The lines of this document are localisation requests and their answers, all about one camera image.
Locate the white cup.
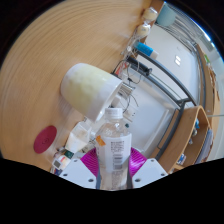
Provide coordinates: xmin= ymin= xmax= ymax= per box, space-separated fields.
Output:
xmin=59 ymin=62 xmax=124 ymax=123

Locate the long wooden wall shelf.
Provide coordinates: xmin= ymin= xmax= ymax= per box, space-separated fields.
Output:
xmin=196 ymin=43 xmax=223 ymax=134

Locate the white power strip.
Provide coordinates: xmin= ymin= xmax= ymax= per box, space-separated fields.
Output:
xmin=116 ymin=83 xmax=136 ymax=101

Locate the teal pillow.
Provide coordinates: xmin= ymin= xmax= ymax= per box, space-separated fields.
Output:
xmin=155 ymin=2 xmax=177 ymax=28

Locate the clear plastic water bottle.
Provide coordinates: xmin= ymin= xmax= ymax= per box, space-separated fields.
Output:
xmin=94 ymin=107 xmax=133 ymax=191

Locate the small white round figure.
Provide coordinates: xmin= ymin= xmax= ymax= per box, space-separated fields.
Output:
xmin=142 ymin=7 xmax=159 ymax=23
xmin=135 ymin=23 xmax=151 ymax=38

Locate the white tissue pack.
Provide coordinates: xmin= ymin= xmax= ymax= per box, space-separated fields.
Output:
xmin=63 ymin=120 xmax=93 ymax=154

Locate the flat round red coaster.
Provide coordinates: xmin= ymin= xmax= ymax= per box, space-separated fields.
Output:
xmin=33 ymin=125 xmax=58 ymax=155

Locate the grey metal desk frame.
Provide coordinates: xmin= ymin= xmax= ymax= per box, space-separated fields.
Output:
xmin=126 ymin=49 xmax=204 ymax=161

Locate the black cylindrical device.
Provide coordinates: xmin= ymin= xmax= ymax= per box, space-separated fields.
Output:
xmin=126 ymin=56 xmax=154 ymax=77

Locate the small blue bottle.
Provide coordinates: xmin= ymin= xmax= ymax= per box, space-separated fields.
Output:
xmin=133 ymin=40 xmax=161 ymax=60

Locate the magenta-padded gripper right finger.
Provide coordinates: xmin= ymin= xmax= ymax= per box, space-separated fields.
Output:
xmin=128 ymin=147 xmax=169 ymax=190

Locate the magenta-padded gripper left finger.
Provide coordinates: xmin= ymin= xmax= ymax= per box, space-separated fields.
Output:
xmin=59 ymin=147 xmax=102 ymax=190

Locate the wooden shelf unit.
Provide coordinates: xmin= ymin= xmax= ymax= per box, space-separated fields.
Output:
xmin=166 ymin=105 xmax=216 ymax=174

